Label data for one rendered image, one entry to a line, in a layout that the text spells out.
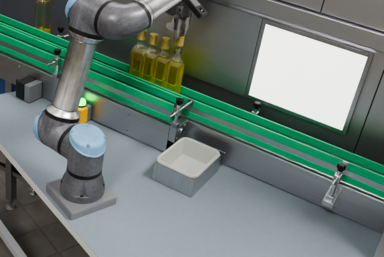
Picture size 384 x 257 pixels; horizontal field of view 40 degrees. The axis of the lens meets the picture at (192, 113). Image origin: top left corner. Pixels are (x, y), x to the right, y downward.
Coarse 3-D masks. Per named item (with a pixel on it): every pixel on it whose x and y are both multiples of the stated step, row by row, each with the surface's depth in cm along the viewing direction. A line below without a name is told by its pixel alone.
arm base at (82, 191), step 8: (64, 176) 177; (72, 176) 173; (80, 176) 172; (88, 176) 172; (96, 176) 175; (64, 184) 176; (72, 184) 174; (80, 184) 173; (88, 184) 174; (96, 184) 176; (104, 184) 182; (64, 192) 175; (72, 192) 174; (80, 192) 175; (88, 192) 174; (96, 192) 176; (72, 200) 175; (80, 200) 175; (88, 200) 175; (96, 200) 178
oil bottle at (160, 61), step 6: (168, 54) 218; (156, 60) 217; (162, 60) 215; (168, 60) 216; (156, 66) 218; (162, 66) 216; (156, 72) 219; (162, 72) 217; (156, 78) 220; (162, 78) 218; (156, 84) 221; (162, 84) 220
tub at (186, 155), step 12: (180, 144) 209; (192, 144) 211; (204, 144) 209; (168, 156) 202; (180, 156) 212; (192, 156) 212; (204, 156) 210; (216, 156) 203; (180, 168) 204; (192, 168) 206; (204, 168) 195
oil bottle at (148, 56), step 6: (144, 54) 218; (150, 54) 217; (156, 54) 218; (144, 60) 219; (150, 60) 218; (144, 66) 220; (150, 66) 219; (144, 72) 222; (150, 72) 220; (144, 78) 223; (150, 78) 221
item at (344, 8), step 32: (128, 0) 234; (224, 0) 210; (256, 0) 204; (288, 0) 200; (320, 0) 194; (352, 0) 189; (320, 32) 198; (352, 32) 190; (128, 64) 247; (224, 96) 228; (320, 128) 212; (352, 128) 206
